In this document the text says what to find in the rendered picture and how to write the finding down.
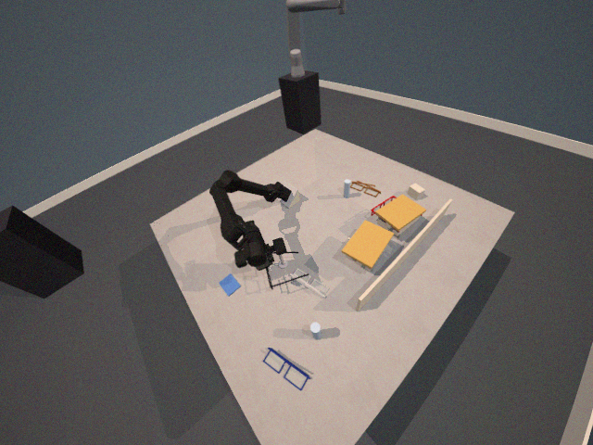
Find brown glasses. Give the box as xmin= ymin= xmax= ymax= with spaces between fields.
xmin=351 ymin=181 xmax=381 ymax=197

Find long beige flat panel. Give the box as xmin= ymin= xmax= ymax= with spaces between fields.
xmin=356 ymin=199 xmax=452 ymax=312

